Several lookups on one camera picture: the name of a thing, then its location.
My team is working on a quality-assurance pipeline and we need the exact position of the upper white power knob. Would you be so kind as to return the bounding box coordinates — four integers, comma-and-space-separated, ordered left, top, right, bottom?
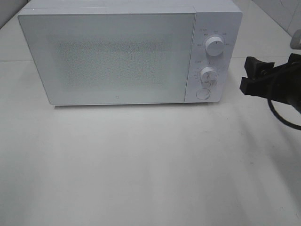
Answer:
205, 35, 224, 57

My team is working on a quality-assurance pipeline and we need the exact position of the white timer knob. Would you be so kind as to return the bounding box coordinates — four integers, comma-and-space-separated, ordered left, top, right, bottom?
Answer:
199, 66, 218, 82

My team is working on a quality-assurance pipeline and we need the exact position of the white microwave oven body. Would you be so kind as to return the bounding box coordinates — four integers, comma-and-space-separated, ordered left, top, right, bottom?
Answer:
17, 0, 243, 105

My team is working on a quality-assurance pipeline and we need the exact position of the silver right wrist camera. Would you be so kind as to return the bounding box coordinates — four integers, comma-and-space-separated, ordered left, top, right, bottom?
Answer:
290, 29, 301, 49

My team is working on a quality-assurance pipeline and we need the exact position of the round white door button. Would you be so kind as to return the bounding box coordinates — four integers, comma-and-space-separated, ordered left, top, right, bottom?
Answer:
196, 89, 211, 100

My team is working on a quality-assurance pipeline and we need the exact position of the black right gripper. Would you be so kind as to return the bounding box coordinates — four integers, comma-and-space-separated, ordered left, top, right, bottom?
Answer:
239, 54, 301, 106

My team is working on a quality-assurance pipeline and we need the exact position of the white microwave door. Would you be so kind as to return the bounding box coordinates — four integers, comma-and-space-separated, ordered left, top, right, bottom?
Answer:
18, 13, 195, 105

